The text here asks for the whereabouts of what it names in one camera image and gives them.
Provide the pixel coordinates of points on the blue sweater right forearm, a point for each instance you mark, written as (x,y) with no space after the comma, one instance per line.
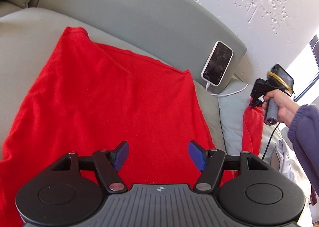
(303,133)

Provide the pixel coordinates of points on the grey sofa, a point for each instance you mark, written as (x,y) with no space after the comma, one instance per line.
(178,33)

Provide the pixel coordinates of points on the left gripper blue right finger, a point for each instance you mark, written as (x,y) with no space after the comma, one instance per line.
(210,164)

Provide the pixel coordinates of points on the person's right hand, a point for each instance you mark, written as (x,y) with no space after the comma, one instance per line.
(287,107)

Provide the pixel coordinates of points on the smartphone in white case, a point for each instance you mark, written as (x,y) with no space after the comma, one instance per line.
(217,64)

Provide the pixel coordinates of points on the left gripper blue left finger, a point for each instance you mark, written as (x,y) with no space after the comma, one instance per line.
(108,164)

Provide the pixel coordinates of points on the red sweatshirt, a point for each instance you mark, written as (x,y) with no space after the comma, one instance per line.
(90,96)

